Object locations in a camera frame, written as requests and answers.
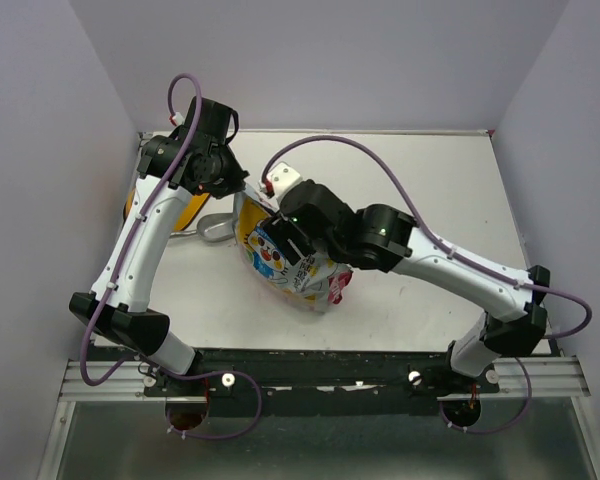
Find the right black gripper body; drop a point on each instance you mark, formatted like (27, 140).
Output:
(281, 230)

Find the yellow double pet bowl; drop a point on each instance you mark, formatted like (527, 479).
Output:
(189, 214)

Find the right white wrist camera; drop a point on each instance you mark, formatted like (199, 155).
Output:
(282, 180)

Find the metal food scoop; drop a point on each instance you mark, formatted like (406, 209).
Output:
(211, 228)

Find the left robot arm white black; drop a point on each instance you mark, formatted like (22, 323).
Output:
(195, 159)

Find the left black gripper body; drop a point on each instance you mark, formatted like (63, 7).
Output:
(225, 173)

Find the aluminium frame rail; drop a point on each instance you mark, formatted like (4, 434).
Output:
(535, 377)

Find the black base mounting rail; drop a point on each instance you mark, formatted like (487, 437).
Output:
(296, 383)

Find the pet food bag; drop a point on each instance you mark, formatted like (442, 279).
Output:
(315, 283)

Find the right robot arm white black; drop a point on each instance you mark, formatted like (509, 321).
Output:
(312, 219)

